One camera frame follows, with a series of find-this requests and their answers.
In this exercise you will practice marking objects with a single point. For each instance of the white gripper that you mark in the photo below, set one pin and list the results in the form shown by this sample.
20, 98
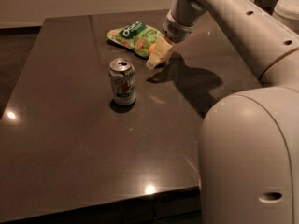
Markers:
176, 32

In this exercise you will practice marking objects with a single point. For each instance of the orange fruit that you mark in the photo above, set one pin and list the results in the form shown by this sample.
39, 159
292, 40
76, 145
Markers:
151, 48

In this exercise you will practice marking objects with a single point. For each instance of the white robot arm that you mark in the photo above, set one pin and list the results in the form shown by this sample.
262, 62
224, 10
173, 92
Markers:
249, 141

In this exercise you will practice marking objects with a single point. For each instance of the green rice chip bag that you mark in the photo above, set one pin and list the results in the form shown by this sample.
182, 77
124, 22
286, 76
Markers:
137, 37

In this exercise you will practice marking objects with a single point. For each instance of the white green soda can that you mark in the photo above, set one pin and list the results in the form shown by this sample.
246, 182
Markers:
122, 76

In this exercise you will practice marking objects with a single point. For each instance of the dark box in background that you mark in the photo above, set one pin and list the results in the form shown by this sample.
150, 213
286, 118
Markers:
266, 5

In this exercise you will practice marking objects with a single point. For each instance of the dark cabinet drawers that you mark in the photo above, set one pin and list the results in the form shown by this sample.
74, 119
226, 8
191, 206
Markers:
180, 206

